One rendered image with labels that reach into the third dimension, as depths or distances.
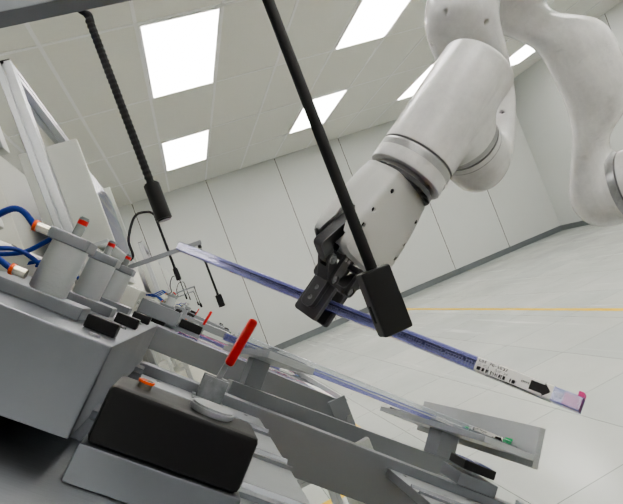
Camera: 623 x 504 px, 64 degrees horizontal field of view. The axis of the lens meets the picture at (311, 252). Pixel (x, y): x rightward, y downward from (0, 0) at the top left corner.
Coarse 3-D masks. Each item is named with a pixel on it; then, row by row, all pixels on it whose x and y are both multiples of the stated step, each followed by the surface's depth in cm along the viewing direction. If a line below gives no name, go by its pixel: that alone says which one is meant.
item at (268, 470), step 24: (168, 384) 58; (0, 432) 25; (24, 432) 26; (264, 432) 52; (0, 456) 22; (24, 456) 23; (48, 456) 24; (264, 456) 42; (0, 480) 20; (24, 480) 21; (48, 480) 22; (264, 480) 35; (288, 480) 38
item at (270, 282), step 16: (192, 256) 66; (208, 256) 63; (240, 272) 59; (256, 272) 58; (272, 288) 56; (288, 288) 54; (336, 304) 50; (352, 320) 49; (368, 320) 48; (400, 336) 45; (416, 336) 45; (432, 352) 43; (448, 352) 42; (464, 352) 42; (560, 400) 37; (576, 400) 36
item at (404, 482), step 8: (392, 472) 62; (392, 480) 61; (400, 480) 60; (408, 480) 61; (416, 480) 63; (400, 488) 59; (408, 488) 57; (416, 488) 57; (424, 488) 60; (432, 488) 62; (440, 488) 65; (416, 496) 55; (424, 496) 55; (432, 496) 55; (440, 496) 58; (448, 496) 61; (456, 496) 64
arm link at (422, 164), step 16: (384, 144) 52; (400, 144) 50; (416, 144) 50; (384, 160) 52; (400, 160) 50; (416, 160) 49; (432, 160) 50; (416, 176) 50; (432, 176) 50; (448, 176) 52; (432, 192) 52
